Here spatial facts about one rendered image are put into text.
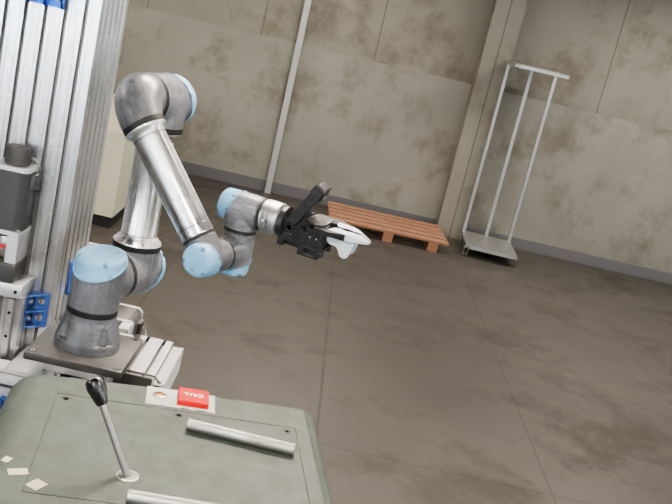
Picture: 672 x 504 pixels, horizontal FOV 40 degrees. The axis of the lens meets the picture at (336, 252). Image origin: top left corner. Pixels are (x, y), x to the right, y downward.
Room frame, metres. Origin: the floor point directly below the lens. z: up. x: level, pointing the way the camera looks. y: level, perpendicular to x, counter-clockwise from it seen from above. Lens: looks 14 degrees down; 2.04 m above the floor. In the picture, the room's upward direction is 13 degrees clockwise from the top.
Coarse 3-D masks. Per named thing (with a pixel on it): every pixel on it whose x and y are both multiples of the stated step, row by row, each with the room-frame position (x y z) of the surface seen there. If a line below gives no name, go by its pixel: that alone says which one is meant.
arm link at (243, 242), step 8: (224, 232) 2.05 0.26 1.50; (232, 232) 2.03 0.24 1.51; (240, 232) 2.03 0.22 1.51; (232, 240) 2.01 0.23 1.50; (240, 240) 2.03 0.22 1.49; (248, 240) 2.04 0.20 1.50; (240, 248) 2.01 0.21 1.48; (248, 248) 2.04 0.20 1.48; (240, 256) 2.01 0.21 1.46; (248, 256) 2.05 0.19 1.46; (240, 264) 2.03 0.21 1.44; (248, 264) 2.05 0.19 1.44; (224, 272) 2.03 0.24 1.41; (232, 272) 2.03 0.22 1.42; (240, 272) 2.04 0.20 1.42
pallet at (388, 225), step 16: (336, 208) 9.28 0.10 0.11; (352, 208) 9.46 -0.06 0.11; (352, 224) 8.78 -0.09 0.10; (368, 224) 8.88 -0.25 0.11; (384, 224) 9.05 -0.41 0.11; (400, 224) 9.23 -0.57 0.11; (416, 224) 9.42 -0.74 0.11; (432, 224) 9.61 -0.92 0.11; (384, 240) 8.81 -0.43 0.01; (432, 240) 8.84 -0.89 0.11
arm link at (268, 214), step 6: (264, 204) 2.02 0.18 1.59; (270, 204) 2.02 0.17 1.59; (276, 204) 2.03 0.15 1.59; (282, 204) 2.03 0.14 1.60; (264, 210) 2.01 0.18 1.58; (270, 210) 2.01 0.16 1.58; (276, 210) 2.01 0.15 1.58; (258, 216) 2.01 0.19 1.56; (264, 216) 2.01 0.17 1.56; (270, 216) 2.00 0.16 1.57; (276, 216) 2.01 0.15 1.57; (258, 222) 2.01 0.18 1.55; (264, 222) 2.00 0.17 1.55; (270, 222) 2.00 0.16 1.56; (258, 228) 2.03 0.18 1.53; (264, 228) 2.01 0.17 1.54; (270, 228) 2.01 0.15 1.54
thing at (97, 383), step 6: (90, 378) 1.36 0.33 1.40; (96, 378) 1.35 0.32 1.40; (102, 378) 1.35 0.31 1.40; (90, 384) 1.34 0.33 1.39; (96, 384) 1.34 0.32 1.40; (102, 384) 1.35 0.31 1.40; (90, 390) 1.34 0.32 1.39; (96, 390) 1.34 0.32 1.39; (102, 390) 1.34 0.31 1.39; (90, 396) 1.34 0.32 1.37; (96, 396) 1.34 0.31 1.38; (102, 396) 1.34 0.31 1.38; (96, 402) 1.34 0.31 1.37; (102, 402) 1.34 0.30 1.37
